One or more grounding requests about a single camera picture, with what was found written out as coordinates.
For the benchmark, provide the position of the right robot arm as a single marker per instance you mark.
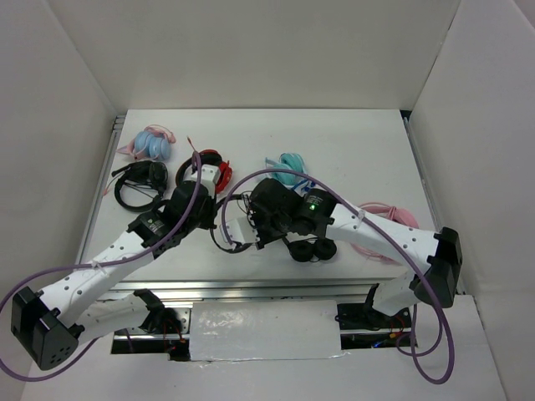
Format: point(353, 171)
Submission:
point(433, 258)

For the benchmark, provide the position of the small black headphones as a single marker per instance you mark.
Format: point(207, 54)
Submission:
point(313, 248)

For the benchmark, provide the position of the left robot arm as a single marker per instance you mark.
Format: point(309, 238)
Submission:
point(51, 323)

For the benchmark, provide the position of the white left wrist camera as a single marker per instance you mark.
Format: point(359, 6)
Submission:
point(209, 175)

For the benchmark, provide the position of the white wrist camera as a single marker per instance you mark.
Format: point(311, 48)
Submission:
point(239, 232)
point(209, 175)

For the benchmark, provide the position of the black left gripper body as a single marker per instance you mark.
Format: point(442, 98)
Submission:
point(205, 220)

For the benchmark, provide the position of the teal and white headphones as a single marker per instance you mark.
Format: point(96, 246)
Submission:
point(290, 162)

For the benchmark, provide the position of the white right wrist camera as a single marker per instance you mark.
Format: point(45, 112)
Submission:
point(239, 232)

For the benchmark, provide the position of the black gaming headset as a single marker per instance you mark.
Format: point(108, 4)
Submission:
point(148, 177)

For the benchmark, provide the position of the white foil cover plate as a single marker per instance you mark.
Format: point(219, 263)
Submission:
point(265, 330)

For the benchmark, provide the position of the red and black headphones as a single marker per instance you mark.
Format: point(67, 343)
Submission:
point(207, 157)

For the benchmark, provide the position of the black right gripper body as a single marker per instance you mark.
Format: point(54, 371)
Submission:
point(270, 227)

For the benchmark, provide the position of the blue and pink headphones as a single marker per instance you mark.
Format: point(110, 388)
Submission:
point(152, 143)

